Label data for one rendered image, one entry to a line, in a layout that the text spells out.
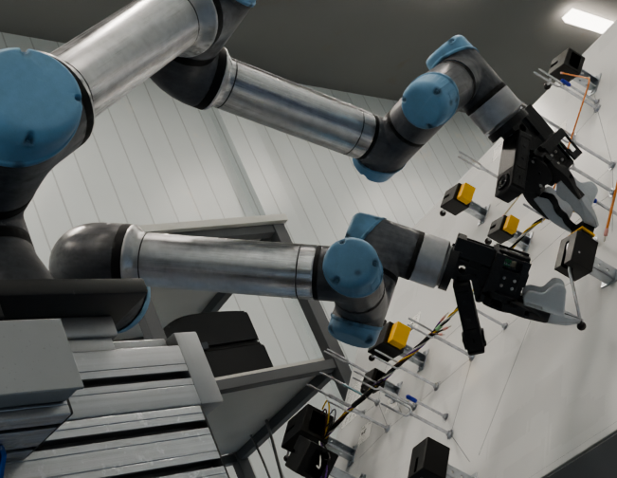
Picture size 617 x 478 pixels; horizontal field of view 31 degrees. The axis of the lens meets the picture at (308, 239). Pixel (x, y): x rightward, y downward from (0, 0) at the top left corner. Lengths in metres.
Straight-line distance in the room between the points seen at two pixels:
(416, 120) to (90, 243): 0.50
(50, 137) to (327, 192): 6.97
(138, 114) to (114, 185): 0.74
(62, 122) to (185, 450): 0.36
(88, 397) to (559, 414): 0.80
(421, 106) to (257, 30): 6.39
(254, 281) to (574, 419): 0.51
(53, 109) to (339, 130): 0.62
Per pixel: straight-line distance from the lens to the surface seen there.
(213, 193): 7.21
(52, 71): 1.16
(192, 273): 1.49
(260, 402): 2.74
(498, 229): 2.02
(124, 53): 1.27
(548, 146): 1.72
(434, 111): 1.61
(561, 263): 1.69
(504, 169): 1.70
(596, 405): 1.61
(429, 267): 1.60
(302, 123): 1.62
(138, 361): 1.18
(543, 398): 1.74
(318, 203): 7.88
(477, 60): 1.72
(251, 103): 1.58
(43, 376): 0.95
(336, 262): 1.44
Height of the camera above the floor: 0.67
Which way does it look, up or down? 23 degrees up
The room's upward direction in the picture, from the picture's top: 25 degrees counter-clockwise
